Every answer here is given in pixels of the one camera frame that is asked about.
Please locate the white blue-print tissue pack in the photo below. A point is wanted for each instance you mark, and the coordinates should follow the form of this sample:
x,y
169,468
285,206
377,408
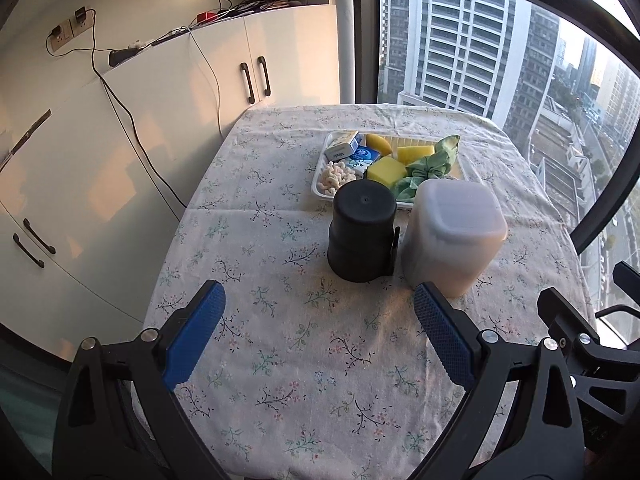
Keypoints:
x,y
360,166

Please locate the black window frame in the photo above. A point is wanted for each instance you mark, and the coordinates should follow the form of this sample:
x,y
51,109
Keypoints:
x,y
357,35

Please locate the white cabinet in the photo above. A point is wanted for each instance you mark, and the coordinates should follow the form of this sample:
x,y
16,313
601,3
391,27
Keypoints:
x,y
150,150

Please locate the white plastic tray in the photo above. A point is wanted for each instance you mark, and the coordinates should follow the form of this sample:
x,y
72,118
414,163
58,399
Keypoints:
x,y
320,192

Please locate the floral tablecloth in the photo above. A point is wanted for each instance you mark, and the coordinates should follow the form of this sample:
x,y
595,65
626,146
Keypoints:
x,y
300,320

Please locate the small red box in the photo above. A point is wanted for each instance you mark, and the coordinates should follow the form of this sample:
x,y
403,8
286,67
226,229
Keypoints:
x,y
206,17

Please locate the translucent plastic container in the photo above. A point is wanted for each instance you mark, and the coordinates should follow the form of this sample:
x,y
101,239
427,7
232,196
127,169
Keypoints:
x,y
450,240

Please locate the green cloth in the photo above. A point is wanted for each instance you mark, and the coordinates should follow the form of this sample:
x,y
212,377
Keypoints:
x,y
430,167

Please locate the blue tissue pack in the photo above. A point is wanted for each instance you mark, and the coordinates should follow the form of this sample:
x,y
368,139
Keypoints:
x,y
367,152

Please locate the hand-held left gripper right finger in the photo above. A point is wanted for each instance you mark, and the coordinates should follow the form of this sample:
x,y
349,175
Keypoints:
x,y
445,340

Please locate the white high-rise building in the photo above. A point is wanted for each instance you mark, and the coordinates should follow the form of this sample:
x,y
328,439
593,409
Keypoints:
x,y
465,45

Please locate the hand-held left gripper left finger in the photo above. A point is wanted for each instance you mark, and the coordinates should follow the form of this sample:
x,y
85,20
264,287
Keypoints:
x,y
195,340

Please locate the yellow mango-shaped soft toy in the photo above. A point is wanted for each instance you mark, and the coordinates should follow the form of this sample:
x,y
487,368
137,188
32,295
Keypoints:
x,y
377,143

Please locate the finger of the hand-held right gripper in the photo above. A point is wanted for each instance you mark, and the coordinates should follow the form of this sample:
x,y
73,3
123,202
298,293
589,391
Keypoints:
x,y
629,280
565,315

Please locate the white wall socket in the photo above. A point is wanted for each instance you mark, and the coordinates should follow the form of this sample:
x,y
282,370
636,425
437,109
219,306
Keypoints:
x,y
84,22
62,35

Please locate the yellow sponge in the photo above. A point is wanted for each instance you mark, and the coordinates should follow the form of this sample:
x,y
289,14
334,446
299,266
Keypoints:
x,y
385,171
415,154

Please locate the cream tissue pack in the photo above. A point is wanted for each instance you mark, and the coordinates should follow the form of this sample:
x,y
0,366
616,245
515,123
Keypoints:
x,y
340,147

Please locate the black cylindrical container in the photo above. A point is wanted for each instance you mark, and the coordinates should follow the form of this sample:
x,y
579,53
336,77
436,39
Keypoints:
x,y
360,230

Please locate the white puffed snacks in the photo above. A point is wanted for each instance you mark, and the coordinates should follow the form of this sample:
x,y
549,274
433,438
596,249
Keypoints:
x,y
335,176

